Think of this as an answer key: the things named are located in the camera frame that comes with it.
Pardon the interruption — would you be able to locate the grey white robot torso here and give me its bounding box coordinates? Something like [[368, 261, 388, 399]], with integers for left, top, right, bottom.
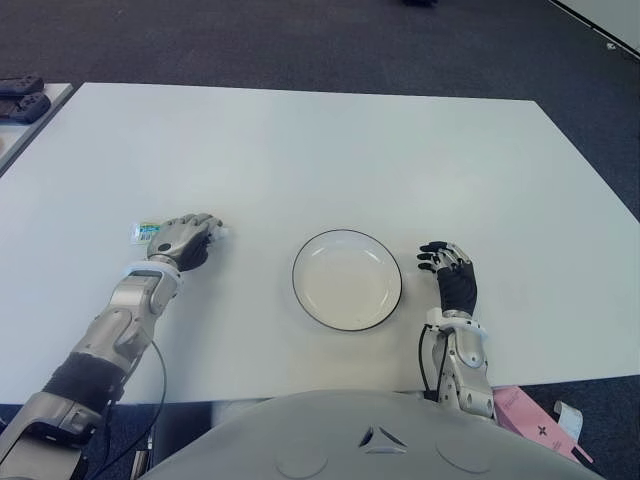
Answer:
[[144, 389, 596, 480]]

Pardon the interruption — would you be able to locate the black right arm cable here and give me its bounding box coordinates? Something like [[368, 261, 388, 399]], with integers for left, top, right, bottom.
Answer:
[[418, 323, 446, 401]]

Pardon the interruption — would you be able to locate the white paper slip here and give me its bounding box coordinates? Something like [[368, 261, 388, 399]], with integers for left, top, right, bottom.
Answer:
[[552, 401, 584, 444]]

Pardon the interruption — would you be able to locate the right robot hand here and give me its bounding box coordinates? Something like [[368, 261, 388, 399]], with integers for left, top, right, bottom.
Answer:
[[416, 240, 479, 319]]

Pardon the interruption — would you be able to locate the black game controller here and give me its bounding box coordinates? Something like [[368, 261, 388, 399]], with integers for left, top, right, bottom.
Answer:
[[0, 92, 52, 125], [0, 73, 45, 99]]

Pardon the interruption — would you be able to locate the white neighbouring table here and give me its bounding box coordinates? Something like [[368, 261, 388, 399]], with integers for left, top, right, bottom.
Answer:
[[544, 0, 640, 51]]

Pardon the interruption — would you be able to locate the green white snack packet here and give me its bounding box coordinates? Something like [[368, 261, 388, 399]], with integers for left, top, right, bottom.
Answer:
[[128, 218, 234, 248]]

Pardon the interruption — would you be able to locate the white plate black rim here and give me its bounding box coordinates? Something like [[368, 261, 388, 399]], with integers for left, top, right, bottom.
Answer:
[[291, 229, 404, 332]]

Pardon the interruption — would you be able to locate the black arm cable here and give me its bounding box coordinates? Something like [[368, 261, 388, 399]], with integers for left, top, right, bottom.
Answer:
[[418, 323, 446, 401], [94, 339, 167, 480]]

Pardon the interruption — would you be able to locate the grey side table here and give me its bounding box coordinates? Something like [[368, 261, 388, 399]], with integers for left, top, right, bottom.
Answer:
[[0, 82, 75, 176]]

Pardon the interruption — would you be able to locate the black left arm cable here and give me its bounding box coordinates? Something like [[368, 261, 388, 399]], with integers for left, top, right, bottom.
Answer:
[[94, 339, 167, 480]]

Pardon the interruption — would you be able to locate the pink cardboard box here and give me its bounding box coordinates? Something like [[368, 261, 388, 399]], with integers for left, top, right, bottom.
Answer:
[[492, 387, 595, 465]]

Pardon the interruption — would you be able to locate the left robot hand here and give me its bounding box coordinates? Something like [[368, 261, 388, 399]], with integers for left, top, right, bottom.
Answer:
[[146, 212, 225, 274]]

